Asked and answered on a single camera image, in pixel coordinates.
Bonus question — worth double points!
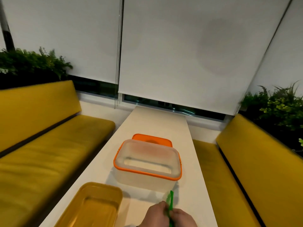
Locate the black pole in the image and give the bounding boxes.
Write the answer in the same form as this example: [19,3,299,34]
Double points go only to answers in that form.
[0,0,15,51]

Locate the white roller blind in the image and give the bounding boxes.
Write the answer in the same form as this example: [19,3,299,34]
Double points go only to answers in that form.
[247,0,303,97]
[0,0,123,84]
[118,0,294,116]

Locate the clear plastic bag green zip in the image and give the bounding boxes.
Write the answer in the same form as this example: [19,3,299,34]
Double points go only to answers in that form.
[165,190,175,227]

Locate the person's left hand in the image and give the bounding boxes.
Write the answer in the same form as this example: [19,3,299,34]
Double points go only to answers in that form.
[138,201,170,227]

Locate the translucent yellow tray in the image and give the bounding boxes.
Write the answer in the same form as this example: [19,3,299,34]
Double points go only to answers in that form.
[54,182,123,227]

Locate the blind pull cord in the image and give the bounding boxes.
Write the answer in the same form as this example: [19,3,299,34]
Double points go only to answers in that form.
[113,0,125,109]

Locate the clear container orange rim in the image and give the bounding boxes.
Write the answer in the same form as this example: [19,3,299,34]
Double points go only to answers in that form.
[113,139,183,193]

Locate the orange container lid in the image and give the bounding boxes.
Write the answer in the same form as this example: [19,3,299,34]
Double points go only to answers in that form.
[131,133,173,148]

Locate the person's right hand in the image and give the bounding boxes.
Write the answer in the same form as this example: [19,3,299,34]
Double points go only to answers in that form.
[170,208,198,227]

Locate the green artificial plants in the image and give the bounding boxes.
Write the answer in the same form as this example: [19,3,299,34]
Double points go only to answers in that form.
[239,80,303,147]
[0,46,73,79]

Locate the dark window pane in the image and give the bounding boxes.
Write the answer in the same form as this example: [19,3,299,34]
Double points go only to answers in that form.
[67,75,119,100]
[123,94,227,121]

